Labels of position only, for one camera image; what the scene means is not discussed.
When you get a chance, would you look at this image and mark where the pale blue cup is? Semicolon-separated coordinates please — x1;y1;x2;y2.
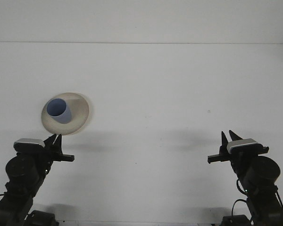
46;98;73;125

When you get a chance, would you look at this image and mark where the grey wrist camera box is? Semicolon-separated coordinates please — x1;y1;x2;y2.
13;138;45;151
226;138;262;153

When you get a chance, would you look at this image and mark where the pale round plate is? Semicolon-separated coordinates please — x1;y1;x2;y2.
41;92;94;137

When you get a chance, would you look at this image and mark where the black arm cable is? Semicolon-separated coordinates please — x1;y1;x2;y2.
231;199;250;222

